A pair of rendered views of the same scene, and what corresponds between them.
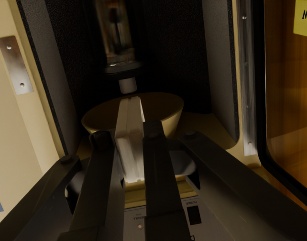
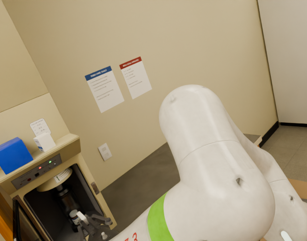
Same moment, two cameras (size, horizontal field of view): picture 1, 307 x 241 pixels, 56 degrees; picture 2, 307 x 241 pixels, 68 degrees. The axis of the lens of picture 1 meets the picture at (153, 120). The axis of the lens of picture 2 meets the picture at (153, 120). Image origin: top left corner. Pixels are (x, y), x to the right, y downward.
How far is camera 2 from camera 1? 0.92 m
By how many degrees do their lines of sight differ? 53
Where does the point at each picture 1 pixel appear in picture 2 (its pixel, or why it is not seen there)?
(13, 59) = (95, 189)
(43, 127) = (86, 175)
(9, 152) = (85, 108)
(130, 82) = (59, 188)
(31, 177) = (74, 97)
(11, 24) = (97, 197)
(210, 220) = (31, 176)
